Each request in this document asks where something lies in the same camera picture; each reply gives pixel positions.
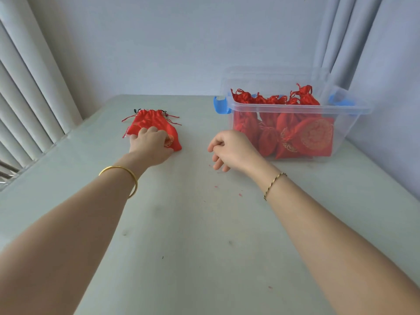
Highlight person's right hand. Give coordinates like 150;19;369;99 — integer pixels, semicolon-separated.
207;130;272;178

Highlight person's left hand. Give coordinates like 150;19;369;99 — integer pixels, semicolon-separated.
128;126;175;169

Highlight stack of red pouches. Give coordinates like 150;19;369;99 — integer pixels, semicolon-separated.
121;109;183;152

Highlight clear plastic storage box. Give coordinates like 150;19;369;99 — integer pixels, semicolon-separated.
213;85;374;161

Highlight person's right forearm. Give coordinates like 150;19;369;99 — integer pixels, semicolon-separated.
249;162;420;315

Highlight person's left forearm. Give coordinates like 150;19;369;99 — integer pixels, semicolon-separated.
0;153;149;315

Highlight gold bangle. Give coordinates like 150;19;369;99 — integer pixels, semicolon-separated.
98;165;138;199

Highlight white vertical blinds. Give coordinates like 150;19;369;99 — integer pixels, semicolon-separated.
0;0;83;171

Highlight metal railing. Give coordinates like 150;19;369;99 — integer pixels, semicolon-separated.
0;160;20;184

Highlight grey curtain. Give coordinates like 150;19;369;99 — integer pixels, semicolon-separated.
313;0;420;200

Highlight thin braided bracelet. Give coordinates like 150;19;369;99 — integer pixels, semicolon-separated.
263;172;288;202

